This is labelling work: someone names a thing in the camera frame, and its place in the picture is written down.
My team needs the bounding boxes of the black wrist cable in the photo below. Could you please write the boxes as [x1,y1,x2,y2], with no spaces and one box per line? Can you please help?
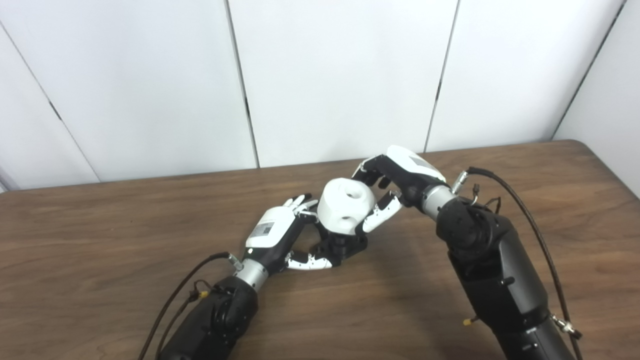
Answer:
[137,252,244,360]
[451,166,583,360]

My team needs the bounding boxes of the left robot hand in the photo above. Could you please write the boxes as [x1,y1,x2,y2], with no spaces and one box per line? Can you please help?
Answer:
[243,193,333,276]

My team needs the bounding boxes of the black flanged holder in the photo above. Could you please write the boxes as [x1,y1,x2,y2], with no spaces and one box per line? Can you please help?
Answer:
[310,227,371,268]

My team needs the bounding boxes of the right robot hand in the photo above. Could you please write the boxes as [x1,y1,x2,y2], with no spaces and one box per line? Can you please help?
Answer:
[351,145,447,234]

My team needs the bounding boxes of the round white piece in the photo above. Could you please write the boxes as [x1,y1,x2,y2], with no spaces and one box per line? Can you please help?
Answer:
[317,177,377,236]

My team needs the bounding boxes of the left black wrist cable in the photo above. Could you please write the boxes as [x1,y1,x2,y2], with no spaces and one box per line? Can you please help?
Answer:
[137,252,244,360]

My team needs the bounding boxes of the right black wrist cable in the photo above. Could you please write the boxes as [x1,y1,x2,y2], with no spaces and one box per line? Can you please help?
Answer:
[451,166,583,360]

